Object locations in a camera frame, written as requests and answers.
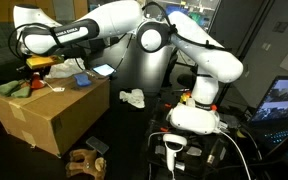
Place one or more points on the dark grey sponge block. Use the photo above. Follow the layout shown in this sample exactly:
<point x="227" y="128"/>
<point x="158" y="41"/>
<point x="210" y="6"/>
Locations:
<point x="97" y="144"/>

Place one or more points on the brown plush moose toy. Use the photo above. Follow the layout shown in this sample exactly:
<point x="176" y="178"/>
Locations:
<point x="87" y="162"/>

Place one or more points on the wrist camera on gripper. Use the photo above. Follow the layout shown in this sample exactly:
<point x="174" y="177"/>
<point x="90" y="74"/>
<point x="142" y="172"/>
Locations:
<point x="36" y="62"/>

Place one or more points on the white VR headset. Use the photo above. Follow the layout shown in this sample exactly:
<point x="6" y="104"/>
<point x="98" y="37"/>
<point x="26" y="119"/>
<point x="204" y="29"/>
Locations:
<point x="199" y="121"/>

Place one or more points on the white VR controller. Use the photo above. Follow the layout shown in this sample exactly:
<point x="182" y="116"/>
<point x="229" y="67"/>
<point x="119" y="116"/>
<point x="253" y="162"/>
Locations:
<point x="174" y="143"/>

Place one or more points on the white plastic bag orange print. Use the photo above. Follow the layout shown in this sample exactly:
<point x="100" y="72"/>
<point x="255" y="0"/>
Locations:
<point x="66" y="69"/>

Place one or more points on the open laptop computer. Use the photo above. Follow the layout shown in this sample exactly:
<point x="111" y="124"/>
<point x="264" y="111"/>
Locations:
<point x="269" y="123"/>

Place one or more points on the large cardboard box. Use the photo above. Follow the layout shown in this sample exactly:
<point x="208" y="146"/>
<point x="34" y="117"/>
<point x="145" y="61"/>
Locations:
<point x="53" y="118"/>

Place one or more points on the tablet with lit screen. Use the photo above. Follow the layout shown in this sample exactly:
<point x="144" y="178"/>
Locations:
<point x="104" y="70"/>

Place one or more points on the white cloth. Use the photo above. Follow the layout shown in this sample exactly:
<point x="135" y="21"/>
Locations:
<point x="135" y="97"/>

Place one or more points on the blue knitted cloth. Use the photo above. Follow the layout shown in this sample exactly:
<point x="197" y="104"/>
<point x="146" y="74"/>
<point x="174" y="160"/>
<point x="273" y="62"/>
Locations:
<point x="82" y="80"/>

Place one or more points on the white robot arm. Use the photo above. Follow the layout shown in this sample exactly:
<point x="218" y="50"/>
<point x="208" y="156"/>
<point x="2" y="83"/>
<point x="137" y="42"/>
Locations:
<point x="41" y="35"/>

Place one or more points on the red plush carrot toy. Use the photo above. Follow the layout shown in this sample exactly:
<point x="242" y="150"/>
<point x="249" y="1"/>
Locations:
<point x="21" y="88"/>

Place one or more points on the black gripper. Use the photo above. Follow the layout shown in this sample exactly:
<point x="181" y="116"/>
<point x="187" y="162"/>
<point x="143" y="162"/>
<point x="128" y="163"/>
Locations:
<point x="42" y="72"/>

